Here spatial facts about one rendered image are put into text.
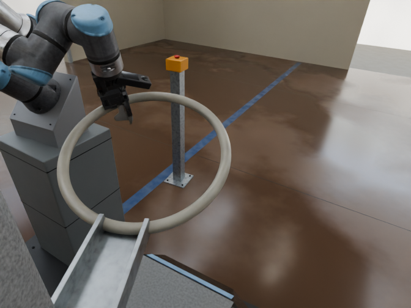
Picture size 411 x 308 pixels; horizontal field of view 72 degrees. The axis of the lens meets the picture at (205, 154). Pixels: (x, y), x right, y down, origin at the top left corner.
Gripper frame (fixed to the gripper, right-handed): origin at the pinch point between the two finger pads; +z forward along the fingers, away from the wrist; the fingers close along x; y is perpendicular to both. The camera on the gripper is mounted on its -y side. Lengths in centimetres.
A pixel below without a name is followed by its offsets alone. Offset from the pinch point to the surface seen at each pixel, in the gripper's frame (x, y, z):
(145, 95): 1.8, -6.6, -8.4
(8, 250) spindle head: 66, 11, -56
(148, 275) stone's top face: 48, 11, 20
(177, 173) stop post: -59, -27, 137
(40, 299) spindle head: 67, 12, -51
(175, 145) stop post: -69, -31, 111
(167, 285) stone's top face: 53, 7, 19
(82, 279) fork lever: 52, 21, -10
